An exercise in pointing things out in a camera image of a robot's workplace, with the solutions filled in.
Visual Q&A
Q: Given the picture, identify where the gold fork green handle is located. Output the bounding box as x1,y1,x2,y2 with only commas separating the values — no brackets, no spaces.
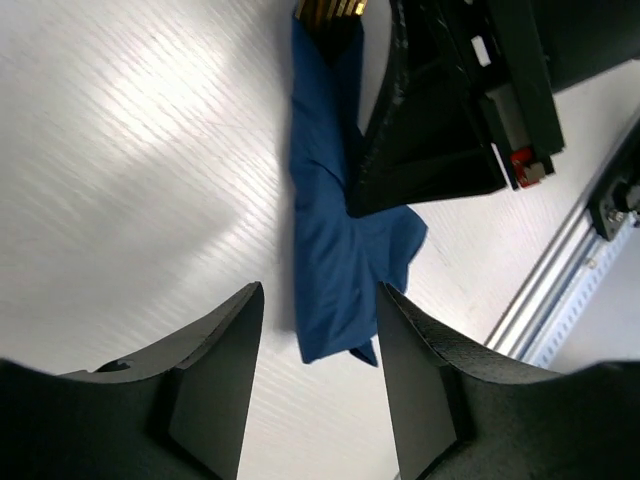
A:
295,0,368,20

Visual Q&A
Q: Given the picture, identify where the dark blue paper napkin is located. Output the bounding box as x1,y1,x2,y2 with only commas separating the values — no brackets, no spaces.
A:
289,19,428,366

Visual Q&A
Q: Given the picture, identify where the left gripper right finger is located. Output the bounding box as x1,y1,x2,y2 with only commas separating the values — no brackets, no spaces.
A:
377,284,639,479

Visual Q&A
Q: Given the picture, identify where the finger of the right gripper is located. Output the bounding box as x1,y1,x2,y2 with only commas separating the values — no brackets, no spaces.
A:
347,1,505,217

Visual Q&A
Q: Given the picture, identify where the white slotted cable duct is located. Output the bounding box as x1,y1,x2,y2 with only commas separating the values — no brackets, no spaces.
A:
519,217,636,368

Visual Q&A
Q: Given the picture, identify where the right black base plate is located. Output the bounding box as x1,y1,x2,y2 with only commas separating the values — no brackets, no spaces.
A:
588,146,639,241

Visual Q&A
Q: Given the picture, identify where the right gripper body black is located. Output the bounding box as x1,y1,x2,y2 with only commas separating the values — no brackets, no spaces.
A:
439,1,639,188

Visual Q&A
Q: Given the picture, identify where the aluminium mounting rail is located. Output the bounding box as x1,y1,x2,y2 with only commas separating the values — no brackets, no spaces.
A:
484,116,639,361

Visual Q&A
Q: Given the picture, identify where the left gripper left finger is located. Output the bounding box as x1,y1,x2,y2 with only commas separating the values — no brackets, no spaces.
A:
1,282,264,479

